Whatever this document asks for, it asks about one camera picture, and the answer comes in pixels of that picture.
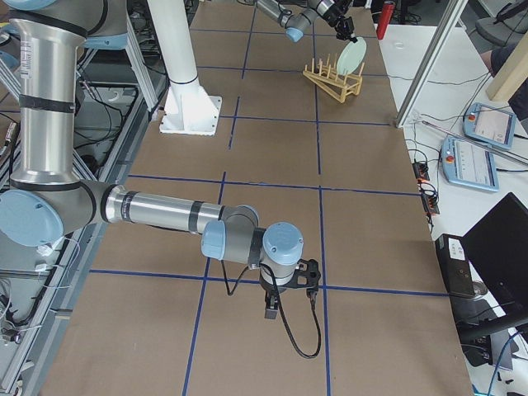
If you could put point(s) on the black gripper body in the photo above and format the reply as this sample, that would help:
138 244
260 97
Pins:
272 290
335 17

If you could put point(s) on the light green plate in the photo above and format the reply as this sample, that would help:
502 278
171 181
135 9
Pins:
352 56

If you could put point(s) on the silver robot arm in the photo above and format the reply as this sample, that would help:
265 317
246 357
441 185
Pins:
47 200
296 17

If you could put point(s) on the wooden plate rack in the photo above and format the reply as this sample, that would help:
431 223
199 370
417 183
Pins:
338 86

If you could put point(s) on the red water bottle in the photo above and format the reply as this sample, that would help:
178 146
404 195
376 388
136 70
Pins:
384 18

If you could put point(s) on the seated person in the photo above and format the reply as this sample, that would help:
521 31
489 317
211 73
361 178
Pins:
494 59

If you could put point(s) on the orange black connector upper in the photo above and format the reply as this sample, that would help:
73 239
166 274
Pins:
421 171

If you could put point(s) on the orange black connector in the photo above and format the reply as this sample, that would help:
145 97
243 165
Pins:
430 202
421 171

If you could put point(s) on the far teach pendant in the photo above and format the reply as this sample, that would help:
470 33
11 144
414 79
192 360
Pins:
490 125

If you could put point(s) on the teach pendant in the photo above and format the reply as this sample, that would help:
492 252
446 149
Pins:
490 125
466 164

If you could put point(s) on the wooden beam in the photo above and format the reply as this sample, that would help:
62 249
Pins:
511 75

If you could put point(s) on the near teach pendant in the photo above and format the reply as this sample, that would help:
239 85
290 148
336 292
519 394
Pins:
466 164

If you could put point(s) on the orange black connector lower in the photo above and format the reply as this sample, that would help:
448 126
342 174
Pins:
430 202

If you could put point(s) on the black computer box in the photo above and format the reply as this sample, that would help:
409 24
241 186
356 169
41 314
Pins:
455 269

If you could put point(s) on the black monitor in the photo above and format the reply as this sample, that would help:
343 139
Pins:
497 248

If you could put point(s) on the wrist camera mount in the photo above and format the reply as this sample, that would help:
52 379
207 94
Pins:
306 275

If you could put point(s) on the aluminium frame post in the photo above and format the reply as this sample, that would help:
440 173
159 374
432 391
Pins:
447 23

